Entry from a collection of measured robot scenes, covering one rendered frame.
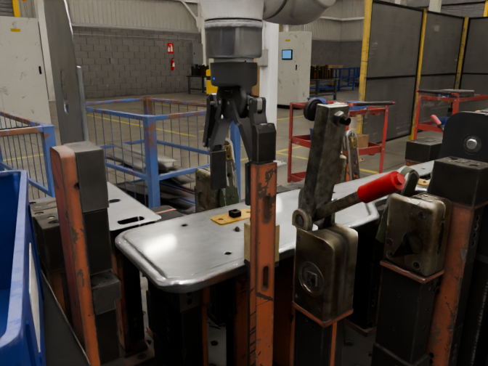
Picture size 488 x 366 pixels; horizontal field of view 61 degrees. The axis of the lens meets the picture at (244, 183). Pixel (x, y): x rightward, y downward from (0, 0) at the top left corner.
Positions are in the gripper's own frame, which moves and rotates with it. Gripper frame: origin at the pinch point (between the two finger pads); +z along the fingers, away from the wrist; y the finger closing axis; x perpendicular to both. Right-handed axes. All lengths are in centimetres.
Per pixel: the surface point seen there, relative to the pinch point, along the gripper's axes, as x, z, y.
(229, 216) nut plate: 1.0, 5.9, 0.5
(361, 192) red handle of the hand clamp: 0.9, -5.4, -27.1
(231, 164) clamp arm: -6.5, -0.5, 10.7
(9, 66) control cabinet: -67, -22, 796
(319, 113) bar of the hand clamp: 1.7, -13.9, -20.7
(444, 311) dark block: -22.3, 19.2, -27.5
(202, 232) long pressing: 7.9, 6.3, -2.2
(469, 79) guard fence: -729, 4, 321
